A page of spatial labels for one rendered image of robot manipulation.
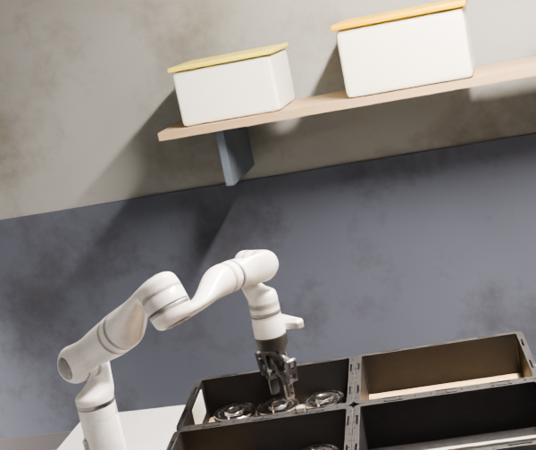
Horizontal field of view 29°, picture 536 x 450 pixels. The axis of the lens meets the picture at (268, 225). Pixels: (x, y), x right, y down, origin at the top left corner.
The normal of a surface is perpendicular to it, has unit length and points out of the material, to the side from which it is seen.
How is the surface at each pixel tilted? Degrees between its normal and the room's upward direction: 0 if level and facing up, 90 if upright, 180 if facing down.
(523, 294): 90
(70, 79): 90
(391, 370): 90
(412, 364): 90
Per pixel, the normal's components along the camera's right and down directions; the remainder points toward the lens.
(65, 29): -0.18, 0.25
